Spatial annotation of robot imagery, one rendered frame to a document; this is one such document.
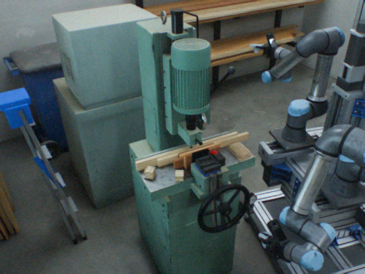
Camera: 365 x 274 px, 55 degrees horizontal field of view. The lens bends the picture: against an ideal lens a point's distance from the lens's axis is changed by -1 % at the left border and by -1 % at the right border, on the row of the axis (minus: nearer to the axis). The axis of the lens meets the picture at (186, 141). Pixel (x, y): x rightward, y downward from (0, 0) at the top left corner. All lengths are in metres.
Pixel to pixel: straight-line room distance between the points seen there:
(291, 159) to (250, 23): 2.92
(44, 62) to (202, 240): 1.95
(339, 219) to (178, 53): 1.16
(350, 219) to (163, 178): 1.00
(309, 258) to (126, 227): 1.64
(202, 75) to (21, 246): 1.89
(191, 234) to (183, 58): 0.97
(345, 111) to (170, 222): 1.05
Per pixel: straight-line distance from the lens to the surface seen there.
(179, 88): 1.60
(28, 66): 3.15
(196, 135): 1.74
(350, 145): 1.37
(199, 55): 1.52
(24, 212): 3.11
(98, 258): 2.61
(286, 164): 2.24
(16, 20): 3.66
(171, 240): 1.96
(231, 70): 1.58
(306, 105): 2.14
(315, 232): 1.49
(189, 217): 1.90
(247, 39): 4.54
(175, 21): 1.65
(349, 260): 2.46
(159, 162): 1.78
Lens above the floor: 2.01
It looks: 34 degrees down
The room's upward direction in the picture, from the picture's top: 1 degrees counter-clockwise
